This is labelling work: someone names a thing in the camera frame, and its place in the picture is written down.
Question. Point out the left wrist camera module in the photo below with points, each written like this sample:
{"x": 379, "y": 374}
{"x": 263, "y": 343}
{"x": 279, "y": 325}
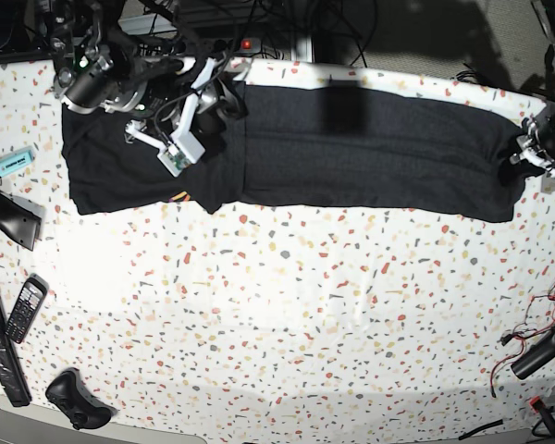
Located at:
{"x": 547, "y": 184}

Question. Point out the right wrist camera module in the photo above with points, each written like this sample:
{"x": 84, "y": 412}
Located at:
{"x": 183, "y": 151}

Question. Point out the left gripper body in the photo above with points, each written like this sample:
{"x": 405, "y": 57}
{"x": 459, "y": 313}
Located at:
{"x": 529, "y": 151}

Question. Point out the long black bar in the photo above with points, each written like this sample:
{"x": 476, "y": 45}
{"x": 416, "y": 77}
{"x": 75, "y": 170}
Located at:
{"x": 12, "y": 379}

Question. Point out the black game controller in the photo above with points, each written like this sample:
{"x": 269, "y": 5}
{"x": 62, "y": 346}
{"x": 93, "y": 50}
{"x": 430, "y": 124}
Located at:
{"x": 69, "y": 395}

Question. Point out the red handled tool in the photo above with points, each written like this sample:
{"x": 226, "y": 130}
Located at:
{"x": 546, "y": 416}

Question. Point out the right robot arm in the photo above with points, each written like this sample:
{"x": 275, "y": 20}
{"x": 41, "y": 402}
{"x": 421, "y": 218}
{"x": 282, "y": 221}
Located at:
{"x": 92, "y": 52}

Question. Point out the black T-shirt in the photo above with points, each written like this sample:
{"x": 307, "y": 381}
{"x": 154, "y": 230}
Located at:
{"x": 340, "y": 146}

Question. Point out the black cylinder tool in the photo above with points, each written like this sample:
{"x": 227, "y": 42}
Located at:
{"x": 539, "y": 355}

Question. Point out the teal highlighter marker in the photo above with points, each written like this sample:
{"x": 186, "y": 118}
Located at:
{"x": 15, "y": 161}

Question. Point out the terrazzo pattern table cloth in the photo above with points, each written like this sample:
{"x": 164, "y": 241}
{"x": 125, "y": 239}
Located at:
{"x": 285, "y": 325}

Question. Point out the black handheld scanner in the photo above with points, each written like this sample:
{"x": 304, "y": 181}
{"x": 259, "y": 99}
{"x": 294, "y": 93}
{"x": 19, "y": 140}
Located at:
{"x": 21, "y": 219}

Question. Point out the black cable strip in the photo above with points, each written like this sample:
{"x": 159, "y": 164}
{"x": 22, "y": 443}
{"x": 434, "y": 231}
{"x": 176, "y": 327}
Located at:
{"x": 480, "y": 429}

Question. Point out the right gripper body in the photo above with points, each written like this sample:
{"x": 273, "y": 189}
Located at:
{"x": 170, "y": 102}

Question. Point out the black power strip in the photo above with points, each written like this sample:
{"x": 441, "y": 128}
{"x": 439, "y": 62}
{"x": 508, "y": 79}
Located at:
{"x": 248, "y": 46}

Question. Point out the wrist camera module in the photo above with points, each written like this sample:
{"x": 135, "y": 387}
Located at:
{"x": 183, "y": 151}
{"x": 547, "y": 184}

